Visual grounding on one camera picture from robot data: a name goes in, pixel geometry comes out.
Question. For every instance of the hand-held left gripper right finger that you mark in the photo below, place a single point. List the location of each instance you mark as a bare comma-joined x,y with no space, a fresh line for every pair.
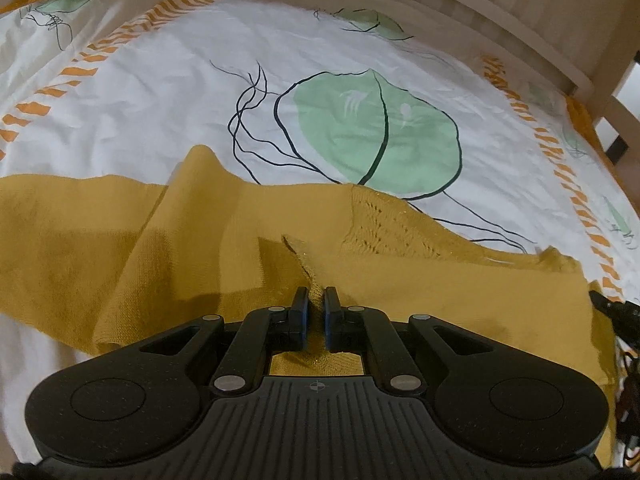
330,317

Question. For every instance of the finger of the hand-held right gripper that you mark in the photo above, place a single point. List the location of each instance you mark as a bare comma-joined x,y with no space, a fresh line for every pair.
612,307

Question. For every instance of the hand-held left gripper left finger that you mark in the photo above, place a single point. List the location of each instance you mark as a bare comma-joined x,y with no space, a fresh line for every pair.
301,317

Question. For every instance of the mustard yellow knit sweater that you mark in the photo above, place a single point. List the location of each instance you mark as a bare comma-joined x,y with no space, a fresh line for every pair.
150,240

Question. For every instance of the dark patterned cloth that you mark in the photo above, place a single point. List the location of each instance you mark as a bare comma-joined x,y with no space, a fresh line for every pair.
629,390

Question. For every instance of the white leaf print bedsheet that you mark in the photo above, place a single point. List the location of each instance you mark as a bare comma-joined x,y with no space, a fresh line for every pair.
165,95

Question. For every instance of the light wooden bed frame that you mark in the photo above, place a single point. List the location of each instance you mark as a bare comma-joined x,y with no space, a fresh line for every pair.
500,10

